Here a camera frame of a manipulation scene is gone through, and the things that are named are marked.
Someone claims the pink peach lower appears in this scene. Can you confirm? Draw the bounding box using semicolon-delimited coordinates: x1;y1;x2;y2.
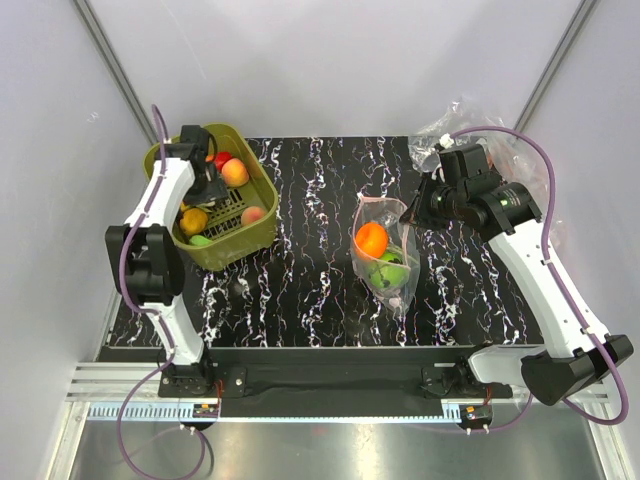
241;206;266;227

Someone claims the green striped watermelon toy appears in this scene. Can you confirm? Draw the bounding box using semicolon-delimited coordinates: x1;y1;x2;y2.
379;251;404;265

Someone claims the clear zip top bag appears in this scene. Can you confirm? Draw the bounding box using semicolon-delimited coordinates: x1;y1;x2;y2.
350;196;421;316

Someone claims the orange fruit toy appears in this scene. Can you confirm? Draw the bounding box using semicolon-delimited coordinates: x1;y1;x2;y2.
354;222;389;259

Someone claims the olive green plastic bin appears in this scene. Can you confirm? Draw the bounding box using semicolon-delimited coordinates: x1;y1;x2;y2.
139;123;279;271

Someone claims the aluminium frame rail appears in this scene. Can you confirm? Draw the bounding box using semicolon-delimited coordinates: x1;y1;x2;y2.
64;362;611;406

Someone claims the red tomato toy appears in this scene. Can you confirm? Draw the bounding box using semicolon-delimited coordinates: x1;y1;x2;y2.
212;151;233;171

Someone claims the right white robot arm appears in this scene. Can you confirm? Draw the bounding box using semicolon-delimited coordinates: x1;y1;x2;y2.
401;144;634;406

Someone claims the green netted melon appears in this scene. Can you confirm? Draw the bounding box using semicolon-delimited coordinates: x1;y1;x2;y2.
367;263;408;290

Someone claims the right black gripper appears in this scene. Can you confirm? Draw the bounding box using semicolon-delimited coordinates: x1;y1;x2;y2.
400;172;466;231

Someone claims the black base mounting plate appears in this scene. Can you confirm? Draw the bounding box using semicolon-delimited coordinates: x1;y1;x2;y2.
159;346;483;403

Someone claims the green pepper toy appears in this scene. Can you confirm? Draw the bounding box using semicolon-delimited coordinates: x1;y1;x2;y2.
189;235;212;247

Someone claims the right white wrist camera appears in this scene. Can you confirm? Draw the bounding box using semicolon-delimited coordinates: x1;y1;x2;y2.
432;133;456;181

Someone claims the pink peach upper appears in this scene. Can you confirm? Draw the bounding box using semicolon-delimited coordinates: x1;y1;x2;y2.
221;158;250;188

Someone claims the pile of clear bags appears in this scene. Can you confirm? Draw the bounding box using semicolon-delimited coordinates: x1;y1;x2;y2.
408;97;549;211

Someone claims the pink peach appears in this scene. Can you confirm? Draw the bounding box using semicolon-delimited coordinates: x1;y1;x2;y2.
241;206;266;227
221;158;250;188

